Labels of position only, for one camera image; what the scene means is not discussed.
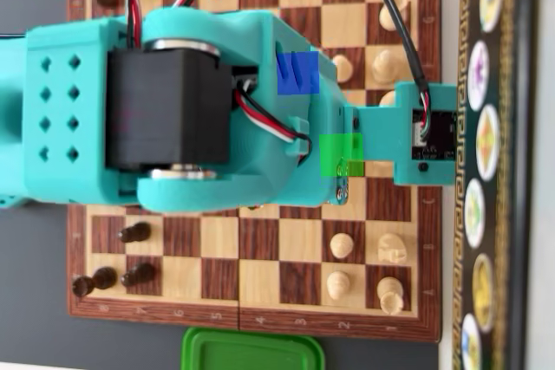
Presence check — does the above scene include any teal mounted camera module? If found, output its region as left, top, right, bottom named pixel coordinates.
left=344, top=81, right=459, bottom=187

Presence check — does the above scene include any dark wooden pawn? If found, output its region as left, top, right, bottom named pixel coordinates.
left=120, top=222, right=153, bottom=244
left=121, top=262, right=157, bottom=288

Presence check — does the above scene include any black gold patterned tray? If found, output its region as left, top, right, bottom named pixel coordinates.
left=450, top=0, right=539, bottom=370

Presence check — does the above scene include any green plastic container lid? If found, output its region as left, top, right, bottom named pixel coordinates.
left=180, top=325, right=326, bottom=370

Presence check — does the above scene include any light wooden rook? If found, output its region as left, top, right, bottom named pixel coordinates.
left=375, top=276, right=404, bottom=315
left=379, top=0, right=409, bottom=32

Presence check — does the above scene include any black camera cable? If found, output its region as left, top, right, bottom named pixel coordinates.
left=363, top=0, right=433, bottom=144

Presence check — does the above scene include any dark grey mat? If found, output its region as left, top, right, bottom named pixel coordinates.
left=0, top=0, right=441, bottom=370

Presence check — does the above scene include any light wooden pawn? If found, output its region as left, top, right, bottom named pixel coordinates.
left=330, top=233, right=353, bottom=258
left=326, top=270, right=351, bottom=301
left=332, top=55, right=354, bottom=84

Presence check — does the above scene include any light wooden bishop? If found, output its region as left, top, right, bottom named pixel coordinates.
left=372, top=49, right=398, bottom=86

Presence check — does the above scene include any wooden chessboard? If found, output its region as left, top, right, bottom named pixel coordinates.
left=67, top=0, right=443, bottom=343

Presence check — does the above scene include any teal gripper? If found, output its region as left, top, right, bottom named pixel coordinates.
left=264, top=12, right=350, bottom=209

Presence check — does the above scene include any light wooden knight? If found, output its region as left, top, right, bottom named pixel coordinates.
left=376, top=233, right=408, bottom=263

